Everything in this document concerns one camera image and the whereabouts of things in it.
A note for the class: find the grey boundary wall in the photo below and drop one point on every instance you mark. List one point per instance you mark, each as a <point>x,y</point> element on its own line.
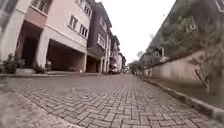
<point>173,68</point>

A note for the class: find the building behind wall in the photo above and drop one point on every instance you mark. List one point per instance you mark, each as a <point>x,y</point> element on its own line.
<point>200,13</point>

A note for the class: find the concrete kerb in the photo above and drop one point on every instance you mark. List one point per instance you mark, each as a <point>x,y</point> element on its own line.
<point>196,104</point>

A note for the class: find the grey concrete pavement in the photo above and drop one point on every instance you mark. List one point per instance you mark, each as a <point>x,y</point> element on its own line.
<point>60,73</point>

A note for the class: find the row of buildings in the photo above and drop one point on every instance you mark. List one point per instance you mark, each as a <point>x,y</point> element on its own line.
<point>115,50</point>

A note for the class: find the brick paved road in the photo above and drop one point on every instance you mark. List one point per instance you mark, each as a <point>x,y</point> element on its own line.
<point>110,106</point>

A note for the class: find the grey verge strip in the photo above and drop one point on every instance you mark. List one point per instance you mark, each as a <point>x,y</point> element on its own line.
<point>200,93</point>

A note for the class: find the pink building with garages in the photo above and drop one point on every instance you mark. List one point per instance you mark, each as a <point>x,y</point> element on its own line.
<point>60,20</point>

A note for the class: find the group of trees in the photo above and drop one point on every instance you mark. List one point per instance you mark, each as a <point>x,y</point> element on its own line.
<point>135,64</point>

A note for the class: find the climbing plant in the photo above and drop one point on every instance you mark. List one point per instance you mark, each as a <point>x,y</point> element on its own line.
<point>213,60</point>

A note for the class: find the dark brown building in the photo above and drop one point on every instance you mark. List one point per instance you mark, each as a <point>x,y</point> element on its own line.
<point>95,33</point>

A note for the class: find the row of bushes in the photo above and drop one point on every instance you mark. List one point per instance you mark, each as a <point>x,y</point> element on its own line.
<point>10,65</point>

